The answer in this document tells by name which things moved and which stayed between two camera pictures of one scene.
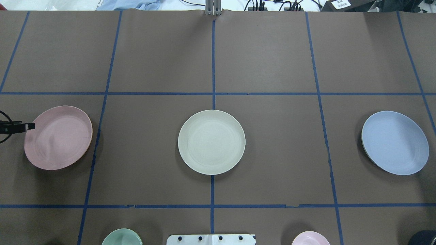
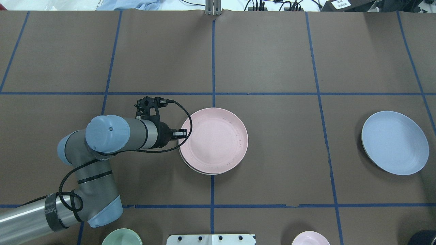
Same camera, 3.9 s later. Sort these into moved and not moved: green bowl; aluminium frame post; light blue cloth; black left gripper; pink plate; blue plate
Moved: pink plate; black left gripper
Not moved: aluminium frame post; green bowl; light blue cloth; blue plate
